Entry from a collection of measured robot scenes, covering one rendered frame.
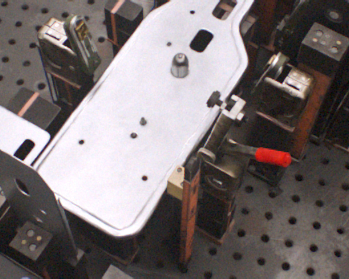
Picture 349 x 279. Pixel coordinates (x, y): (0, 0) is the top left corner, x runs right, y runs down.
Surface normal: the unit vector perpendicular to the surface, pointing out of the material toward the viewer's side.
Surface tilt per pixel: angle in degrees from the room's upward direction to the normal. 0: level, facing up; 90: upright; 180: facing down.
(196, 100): 0
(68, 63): 90
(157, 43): 0
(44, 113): 0
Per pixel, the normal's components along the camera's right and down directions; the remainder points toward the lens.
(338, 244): 0.01, -0.44
